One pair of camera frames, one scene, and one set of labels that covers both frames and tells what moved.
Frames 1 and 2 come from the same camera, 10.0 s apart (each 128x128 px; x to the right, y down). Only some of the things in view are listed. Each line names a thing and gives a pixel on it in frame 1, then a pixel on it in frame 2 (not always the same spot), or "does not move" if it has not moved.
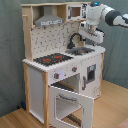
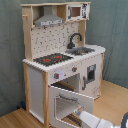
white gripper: [90, 31] → [90, 120]
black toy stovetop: [52, 58] does not move
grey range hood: [48, 18] does not move
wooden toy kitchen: [63, 74] does not move
